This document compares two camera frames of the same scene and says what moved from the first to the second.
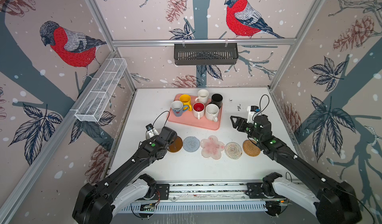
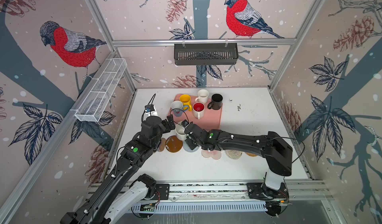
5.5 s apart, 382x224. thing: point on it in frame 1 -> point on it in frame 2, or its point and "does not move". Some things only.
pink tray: [188, 118] does not move
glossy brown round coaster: [176, 146] does not move
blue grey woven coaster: [191, 144] does not move
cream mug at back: [203, 96] does not move
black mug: [217, 99] does not move
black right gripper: [240, 120] -> [191, 144]
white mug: [212, 111] -> [180, 134]
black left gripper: [172, 141] -> [167, 127]
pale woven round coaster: [233, 150] does not move
